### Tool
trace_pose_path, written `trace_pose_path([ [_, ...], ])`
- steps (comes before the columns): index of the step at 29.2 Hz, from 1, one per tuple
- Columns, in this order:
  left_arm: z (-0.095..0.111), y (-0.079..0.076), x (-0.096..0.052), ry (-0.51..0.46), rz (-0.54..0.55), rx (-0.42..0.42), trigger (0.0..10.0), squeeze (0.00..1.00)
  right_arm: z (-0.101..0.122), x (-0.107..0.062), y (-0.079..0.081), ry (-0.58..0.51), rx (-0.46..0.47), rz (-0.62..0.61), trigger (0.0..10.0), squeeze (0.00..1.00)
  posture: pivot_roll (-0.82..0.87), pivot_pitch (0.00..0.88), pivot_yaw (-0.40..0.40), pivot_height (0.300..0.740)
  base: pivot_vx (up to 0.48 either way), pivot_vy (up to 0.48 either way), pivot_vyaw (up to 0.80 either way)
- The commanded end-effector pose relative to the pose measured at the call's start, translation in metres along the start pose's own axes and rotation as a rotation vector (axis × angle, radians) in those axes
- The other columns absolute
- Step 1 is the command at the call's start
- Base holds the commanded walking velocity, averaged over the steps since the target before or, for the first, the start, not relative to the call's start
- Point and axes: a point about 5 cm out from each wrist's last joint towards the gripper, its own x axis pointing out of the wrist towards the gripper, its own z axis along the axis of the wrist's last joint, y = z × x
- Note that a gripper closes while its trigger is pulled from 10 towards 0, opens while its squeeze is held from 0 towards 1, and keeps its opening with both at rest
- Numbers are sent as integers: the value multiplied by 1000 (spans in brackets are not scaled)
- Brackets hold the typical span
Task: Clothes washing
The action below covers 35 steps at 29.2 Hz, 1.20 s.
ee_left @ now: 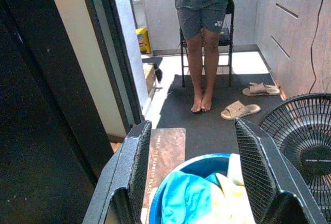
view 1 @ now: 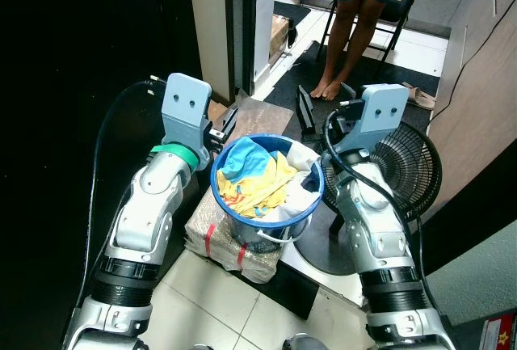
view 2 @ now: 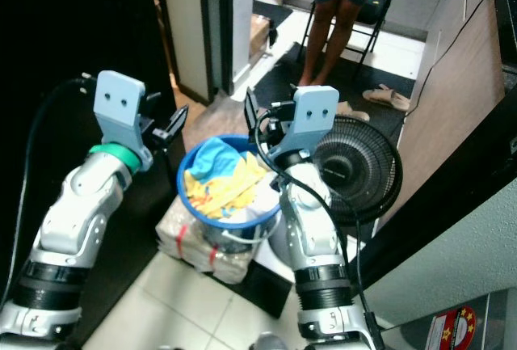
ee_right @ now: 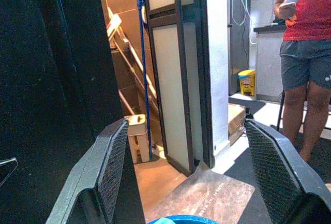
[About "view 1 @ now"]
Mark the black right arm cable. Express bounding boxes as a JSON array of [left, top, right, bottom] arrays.
[[323, 120, 433, 318]]

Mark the black floor fan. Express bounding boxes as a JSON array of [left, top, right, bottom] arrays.
[[284, 121, 443, 278]]

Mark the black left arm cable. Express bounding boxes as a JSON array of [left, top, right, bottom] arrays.
[[83, 80, 168, 286]]

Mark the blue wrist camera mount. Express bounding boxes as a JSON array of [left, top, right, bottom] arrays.
[[346, 83, 410, 157], [162, 74, 212, 171]]

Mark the black folding chair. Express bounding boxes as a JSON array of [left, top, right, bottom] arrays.
[[319, 0, 429, 64]]

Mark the beige sandal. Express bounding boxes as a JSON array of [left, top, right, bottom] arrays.
[[401, 83, 437, 111]]

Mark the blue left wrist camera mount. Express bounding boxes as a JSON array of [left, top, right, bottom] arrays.
[[162, 74, 212, 171]]

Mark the brown cardboard box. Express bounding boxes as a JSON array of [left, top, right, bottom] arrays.
[[271, 15, 293, 64]]

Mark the grey robot right foot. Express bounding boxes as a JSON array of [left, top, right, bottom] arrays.
[[283, 334, 328, 350]]

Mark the thin black wall cable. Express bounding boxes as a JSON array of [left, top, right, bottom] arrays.
[[439, 0, 517, 118]]

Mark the plastic wrapped taped package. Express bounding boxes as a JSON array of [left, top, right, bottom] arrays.
[[184, 188, 284, 285]]

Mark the white garment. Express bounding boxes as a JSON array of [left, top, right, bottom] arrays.
[[267, 141, 322, 223]]

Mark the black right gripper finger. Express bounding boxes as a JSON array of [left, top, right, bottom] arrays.
[[297, 85, 317, 137]]

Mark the blue rimmed laundry bucket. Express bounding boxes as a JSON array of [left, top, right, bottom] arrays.
[[210, 133, 326, 254]]

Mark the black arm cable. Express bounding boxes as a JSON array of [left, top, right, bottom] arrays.
[[83, 80, 168, 286], [323, 120, 433, 318]]

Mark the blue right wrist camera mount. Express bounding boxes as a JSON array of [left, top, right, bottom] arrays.
[[346, 83, 410, 157]]

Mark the yellow and blue garment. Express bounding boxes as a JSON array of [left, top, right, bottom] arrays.
[[216, 141, 300, 217]]

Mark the wooden cabinet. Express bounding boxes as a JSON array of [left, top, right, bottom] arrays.
[[428, 0, 517, 213]]

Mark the person with bare legs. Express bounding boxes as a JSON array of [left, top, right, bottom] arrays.
[[311, 0, 413, 100]]

